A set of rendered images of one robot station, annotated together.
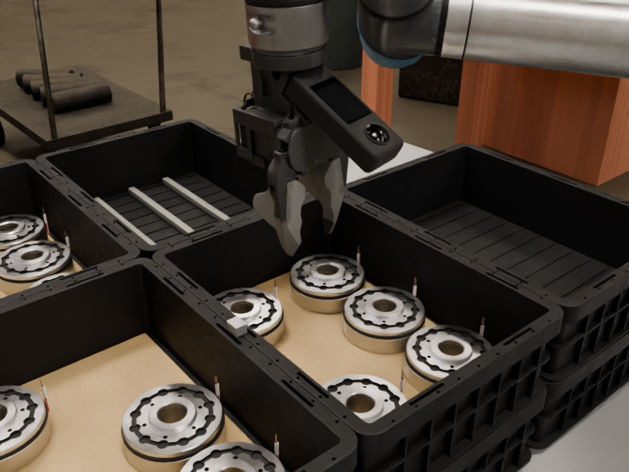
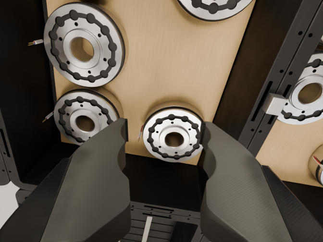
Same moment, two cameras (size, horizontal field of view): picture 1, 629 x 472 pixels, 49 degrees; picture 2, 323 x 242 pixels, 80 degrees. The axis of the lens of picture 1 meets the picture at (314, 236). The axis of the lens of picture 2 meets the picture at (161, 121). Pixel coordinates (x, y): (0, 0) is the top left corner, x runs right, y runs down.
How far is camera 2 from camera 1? 65 cm
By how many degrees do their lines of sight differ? 42
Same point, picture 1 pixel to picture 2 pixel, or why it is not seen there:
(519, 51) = not seen: outside the picture
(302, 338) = (151, 89)
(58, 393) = (291, 164)
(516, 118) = not seen: outside the picture
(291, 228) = (236, 144)
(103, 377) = (266, 157)
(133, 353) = not seen: hidden behind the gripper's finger
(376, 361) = (130, 20)
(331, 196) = (116, 155)
